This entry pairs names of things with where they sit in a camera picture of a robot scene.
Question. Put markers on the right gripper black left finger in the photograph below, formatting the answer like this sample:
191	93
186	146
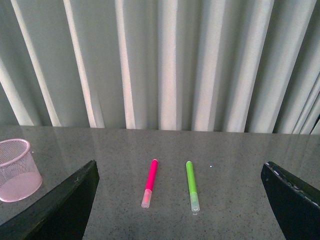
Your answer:
62	214

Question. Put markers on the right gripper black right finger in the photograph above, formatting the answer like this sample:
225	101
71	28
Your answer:
294	202

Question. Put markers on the pink marker pen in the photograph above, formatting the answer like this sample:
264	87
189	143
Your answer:
147	195

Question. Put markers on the pink mesh pen cup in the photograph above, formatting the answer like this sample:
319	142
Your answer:
19	175

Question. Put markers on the green marker pen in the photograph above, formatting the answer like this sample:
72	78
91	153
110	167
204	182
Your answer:
194	201

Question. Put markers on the grey pleated curtain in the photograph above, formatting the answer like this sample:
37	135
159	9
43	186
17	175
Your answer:
243	66

